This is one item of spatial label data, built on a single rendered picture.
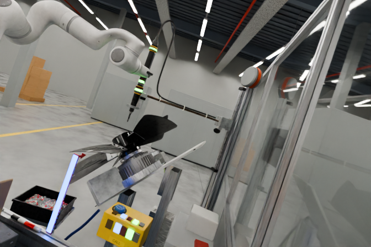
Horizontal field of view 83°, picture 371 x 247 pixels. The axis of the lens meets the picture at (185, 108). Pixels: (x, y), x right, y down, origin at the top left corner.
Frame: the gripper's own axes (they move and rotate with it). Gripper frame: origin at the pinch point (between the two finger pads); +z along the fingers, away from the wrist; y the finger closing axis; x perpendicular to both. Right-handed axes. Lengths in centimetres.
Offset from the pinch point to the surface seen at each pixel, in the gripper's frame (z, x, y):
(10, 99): 366, -139, -505
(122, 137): 4.5, -39.4, -1.5
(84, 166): 1, -63, -16
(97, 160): 3, -57, -11
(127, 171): -1, -55, 10
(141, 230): -41, -56, 36
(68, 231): 81, -162, -56
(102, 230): -41, -62, 23
